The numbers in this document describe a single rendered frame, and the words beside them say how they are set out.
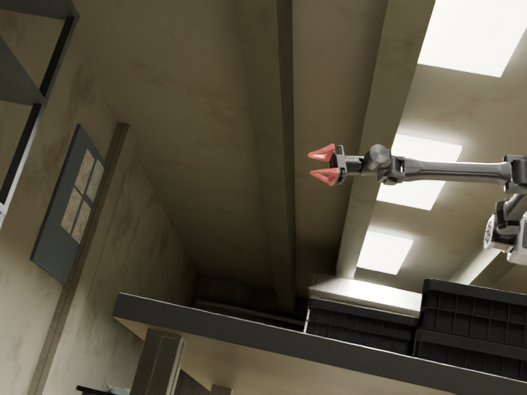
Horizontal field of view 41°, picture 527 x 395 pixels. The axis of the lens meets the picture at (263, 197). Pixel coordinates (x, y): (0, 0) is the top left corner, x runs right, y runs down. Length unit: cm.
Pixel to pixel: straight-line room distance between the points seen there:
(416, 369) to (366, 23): 301
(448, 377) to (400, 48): 254
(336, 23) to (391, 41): 61
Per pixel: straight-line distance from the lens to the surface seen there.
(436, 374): 113
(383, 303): 743
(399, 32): 340
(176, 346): 118
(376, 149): 203
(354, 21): 396
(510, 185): 217
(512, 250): 274
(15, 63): 300
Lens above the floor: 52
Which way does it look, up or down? 19 degrees up
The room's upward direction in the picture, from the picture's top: 14 degrees clockwise
